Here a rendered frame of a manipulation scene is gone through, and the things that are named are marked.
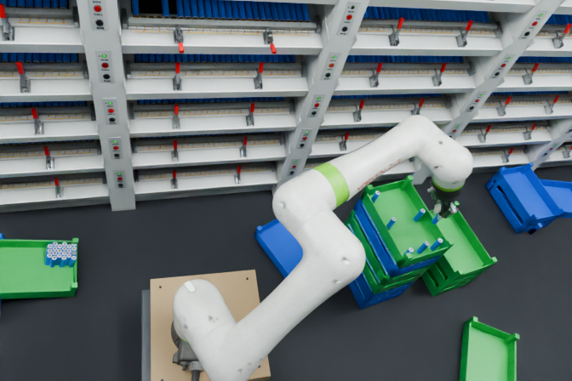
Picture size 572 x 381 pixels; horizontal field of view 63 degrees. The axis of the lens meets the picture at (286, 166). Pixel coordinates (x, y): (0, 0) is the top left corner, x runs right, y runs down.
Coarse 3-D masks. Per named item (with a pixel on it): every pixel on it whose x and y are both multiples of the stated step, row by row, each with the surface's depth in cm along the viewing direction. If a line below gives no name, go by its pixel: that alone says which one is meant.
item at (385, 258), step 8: (360, 200) 174; (360, 208) 175; (360, 216) 176; (368, 224) 172; (368, 232) 173; (376, 232) 175; (376, 240) 169; (376, 248) 170; (384, 248) 166; (384, 256) 166; (440, 256) 168; (384, 264) 167; (392, 264) 162; (416, 264) 164; (424, 264) 169; (392, 272) 163; (400, 272) 164
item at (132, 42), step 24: (120, 0) 132; (120, 24) 128; (144, 48) 132; (168, 48) 134; (192, 48) 136; (216, 48) 138; (240, 48) 140; (264, 48) 142; (288, 48) 144; (312, 48) 146
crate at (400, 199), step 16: (368, 192) 168; (384, 192) 177; (400, 192) 179; (416, 192) 174; (368, 208) 170; (384, 208) 173; (400, 208) 174; (416, 208) 176; (384, 224) 162; (400, 224) 170; (416, 224) 172; (432, 224) 169; (384, 240) 164; (400, 240) 166; (416, 240) 167; (432, 240) 169; (448, 240) 161; (400, 256) 157; (416, 256) 163; (432, 256) 163
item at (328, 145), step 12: (324, 132) 196; (336, 132) 197; (348, 132) 193; (360, 132) 201; (372, 132) 202; (384, 132) 204; (312, 144) 195; (324, 144) 197; (336, 144) 199; (348, 144) 200; (360, 144) 202; (312, 156) 197; (324, 156) 200
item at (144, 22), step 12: (132, 24) 129; (144, 24) 130; (156, 24) 131; (168, 24) 132; (180, 24) 133; (192, 24) 134; (204, 24) 135; (216, 24) 136; (228, 24) 137; (240, 24) 138; (252, 24) 139; (264, 24) 140; (276, 24) 141; (288, 24) 143; (300, 24) 144; (312, 24) 145
